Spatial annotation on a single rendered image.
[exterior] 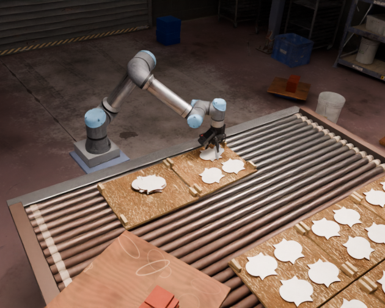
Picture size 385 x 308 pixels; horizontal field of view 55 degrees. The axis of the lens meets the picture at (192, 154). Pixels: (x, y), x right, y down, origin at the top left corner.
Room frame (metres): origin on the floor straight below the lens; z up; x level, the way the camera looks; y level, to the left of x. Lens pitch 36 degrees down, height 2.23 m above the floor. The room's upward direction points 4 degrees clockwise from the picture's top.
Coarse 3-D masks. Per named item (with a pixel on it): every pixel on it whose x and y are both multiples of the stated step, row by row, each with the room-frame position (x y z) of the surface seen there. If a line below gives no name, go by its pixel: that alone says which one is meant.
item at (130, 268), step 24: (120, 240) 1.00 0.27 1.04; (144, 240) 1.01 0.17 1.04; (96, 264) 0.88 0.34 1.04; (120, 264) 0.88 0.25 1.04; (144, 264) 0.89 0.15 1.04; (168, 264) 0.90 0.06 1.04; (72, 288) 0.76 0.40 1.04; (96, 288) 0.77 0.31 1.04; (120, 288) 0.78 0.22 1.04; (144, 288) 0.79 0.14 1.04; (168, 288) 0.79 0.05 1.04; (192, 288) 0.80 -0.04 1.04; (216, 288) 0.81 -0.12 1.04
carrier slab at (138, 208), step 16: (128, 176) 1.53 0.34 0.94; (144, 176) 1.54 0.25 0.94; (160, 176) 1.55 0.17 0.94; (176, 176) 1.56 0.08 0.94; (112, 192) 1.39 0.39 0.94; (128, 192) 1.40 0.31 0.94; (144, 192) 1.41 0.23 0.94; (176, 192) 1.43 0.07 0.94; (112, 208) 1.28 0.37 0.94; (128, 208) 1.29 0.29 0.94; (144, 208) 1.29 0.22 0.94; (160, 208) 1.30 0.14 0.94; (176, 208) 1.32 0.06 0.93; (128, 224) 1.18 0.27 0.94
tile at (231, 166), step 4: (232, 160) 1.73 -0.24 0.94; (236, 160) 1.73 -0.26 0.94; (224, 164) 1.68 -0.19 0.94; (228, 164) 1.69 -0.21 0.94; (232, 164) 1.69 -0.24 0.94; (236, 164) 1.69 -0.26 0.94; (240, 164) 1.70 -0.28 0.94; (224, 168) 1.65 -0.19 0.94; (228, 168) 1.65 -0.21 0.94; (232, 168) 1.66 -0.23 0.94; (236, 168) 1.66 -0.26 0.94; (240, 168) 1.66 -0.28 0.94; (244, 168) 1.66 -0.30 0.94; (228, 172) 1.62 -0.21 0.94; (232, 172) 1.62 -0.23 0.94; (236, 172) 1.62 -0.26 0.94
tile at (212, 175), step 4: (212, 168) 1.64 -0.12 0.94; (216, 168) 1.65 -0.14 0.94; (204, 172) 1.60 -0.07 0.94; (208, 172) 1.60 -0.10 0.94; (212, 172) 1.60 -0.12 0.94; (216, 172) 1.61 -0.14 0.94; (220, 172) 1.61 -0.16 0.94; (200, 176) 1.57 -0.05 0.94; (204, 176) 1.57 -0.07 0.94; (208, 176) 1.57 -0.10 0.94; (212, 176) 1.57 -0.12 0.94; (216, 176) 1.57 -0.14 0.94; (220, 176) 1.58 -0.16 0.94; (224, 176) 1.58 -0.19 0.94; (204, 180) 1.53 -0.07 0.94; (208, 180) 1.53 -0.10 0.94; (212, 180) 1.54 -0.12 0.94; (216, 180) 1.54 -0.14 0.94; (208, 184) 1.51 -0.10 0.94
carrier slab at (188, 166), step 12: (180, 156) 1.74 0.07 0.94; (192, 156) 1.75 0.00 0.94; (228, 156) 1.78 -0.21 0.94; (240, 156) 1.79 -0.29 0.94; (180, 168) 1.63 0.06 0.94; (192, 168) 1.64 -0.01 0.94; (204, 168) 1.65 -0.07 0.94; (192, 180) 1.53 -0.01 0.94; (228, 180) 1.55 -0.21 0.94; (204, 192) 1.44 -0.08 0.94
